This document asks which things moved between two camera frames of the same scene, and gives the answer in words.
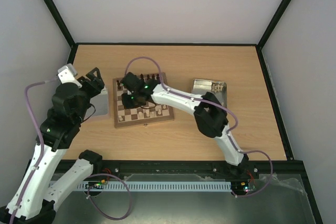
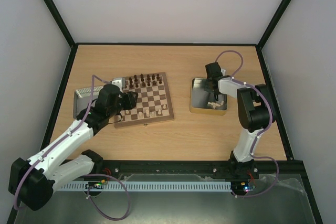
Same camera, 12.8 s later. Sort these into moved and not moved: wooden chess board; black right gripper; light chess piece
Moved: black right gripper
Not moved: wooden chess board; light chess piece
